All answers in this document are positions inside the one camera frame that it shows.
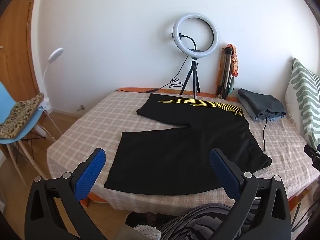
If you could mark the metal doorstop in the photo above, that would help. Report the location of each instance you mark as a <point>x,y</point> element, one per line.
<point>80,108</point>

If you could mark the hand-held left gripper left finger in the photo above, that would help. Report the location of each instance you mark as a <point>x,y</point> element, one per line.
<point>91,172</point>

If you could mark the folded silver tripod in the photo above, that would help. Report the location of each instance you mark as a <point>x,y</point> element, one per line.
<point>226,72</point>

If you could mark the small black tripod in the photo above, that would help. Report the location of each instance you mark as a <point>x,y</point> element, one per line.
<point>194,75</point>

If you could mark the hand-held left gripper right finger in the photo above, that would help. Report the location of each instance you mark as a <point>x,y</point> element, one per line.
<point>225,172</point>

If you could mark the black shirt with yellow lines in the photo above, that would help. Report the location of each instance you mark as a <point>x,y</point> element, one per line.
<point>175,150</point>

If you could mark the checkered bed blanket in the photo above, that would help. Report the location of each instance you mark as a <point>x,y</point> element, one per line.
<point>87,130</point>

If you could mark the white power strip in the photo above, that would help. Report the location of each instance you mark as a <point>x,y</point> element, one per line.
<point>43,131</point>

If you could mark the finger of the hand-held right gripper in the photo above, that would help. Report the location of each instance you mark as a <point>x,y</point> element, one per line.
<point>310,151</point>

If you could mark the white fluffy slipper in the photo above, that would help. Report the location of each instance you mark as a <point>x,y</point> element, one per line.
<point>148,232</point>

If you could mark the green and white patterned pillow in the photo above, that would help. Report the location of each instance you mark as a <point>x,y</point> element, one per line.
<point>302,92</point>

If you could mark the leopard print cushion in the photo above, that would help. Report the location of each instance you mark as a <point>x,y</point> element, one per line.
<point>17,115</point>

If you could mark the wooden door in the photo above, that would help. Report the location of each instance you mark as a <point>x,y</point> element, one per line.
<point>17,30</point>

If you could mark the blue chair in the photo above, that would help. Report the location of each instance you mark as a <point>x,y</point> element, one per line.
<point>25,127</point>

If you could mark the folded grey clothes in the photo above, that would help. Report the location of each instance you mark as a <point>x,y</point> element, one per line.
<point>262,102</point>

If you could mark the white gooseneck lamp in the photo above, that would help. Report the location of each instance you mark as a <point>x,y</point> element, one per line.
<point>55,55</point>

